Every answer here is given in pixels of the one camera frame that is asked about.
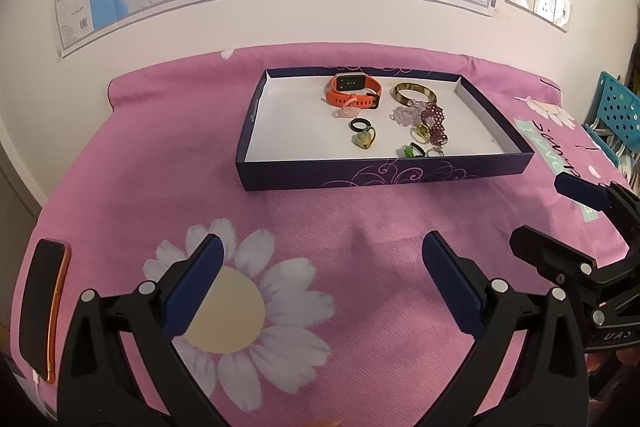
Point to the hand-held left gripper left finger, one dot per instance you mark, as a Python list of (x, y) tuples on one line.
[(197, 289)]

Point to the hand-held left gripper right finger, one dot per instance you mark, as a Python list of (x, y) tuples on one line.
[(450, 277)]

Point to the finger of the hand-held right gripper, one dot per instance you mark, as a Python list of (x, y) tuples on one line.
[(545, 257), (580, 191)]

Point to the gold ornament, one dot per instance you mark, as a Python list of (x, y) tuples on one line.
[(422, 133)]

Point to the navy cardboard box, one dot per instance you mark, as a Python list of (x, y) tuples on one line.
[(300, 172)]

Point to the tortoiseshell bangle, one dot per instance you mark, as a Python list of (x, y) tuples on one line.
[(395, 94)]

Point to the orange smartwatch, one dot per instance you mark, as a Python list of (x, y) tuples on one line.
[(332, 97)]

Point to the blue perforated basket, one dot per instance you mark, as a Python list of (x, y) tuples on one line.
[(617, 107)]

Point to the pink floral blanket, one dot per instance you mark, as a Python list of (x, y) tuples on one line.
[(150, 167)]

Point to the smartphone with orange case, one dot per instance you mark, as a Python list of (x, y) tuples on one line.
[(40, 302)]

